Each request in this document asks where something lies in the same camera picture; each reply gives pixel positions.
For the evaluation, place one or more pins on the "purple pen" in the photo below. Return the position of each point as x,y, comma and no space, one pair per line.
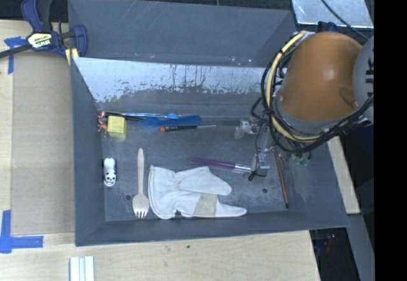
213,162

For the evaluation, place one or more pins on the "blue comb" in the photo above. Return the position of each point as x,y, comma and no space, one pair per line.
178,121

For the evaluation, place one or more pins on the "white toy animal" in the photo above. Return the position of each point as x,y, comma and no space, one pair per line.
110,173

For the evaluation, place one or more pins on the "white cloth glove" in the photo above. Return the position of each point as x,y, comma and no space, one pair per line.
178,190

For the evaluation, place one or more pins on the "grey metal bin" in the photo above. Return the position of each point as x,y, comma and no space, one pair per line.
178,35

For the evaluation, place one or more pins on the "yellow cube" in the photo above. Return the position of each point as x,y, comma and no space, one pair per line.
117,127

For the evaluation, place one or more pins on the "pale wood flat board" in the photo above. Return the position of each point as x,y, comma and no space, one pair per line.
41,146

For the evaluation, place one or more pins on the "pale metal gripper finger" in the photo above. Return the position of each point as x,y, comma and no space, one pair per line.
245,128
261,164

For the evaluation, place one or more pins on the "orange-brown thin stick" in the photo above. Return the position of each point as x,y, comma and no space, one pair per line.
282,181

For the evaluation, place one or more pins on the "small orange toy figure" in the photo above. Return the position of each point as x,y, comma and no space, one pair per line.
102,125

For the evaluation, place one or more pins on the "black screwdriver with orange end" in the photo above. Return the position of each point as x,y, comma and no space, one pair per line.
178,128

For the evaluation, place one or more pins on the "wooden fork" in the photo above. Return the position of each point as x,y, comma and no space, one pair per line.
140,203

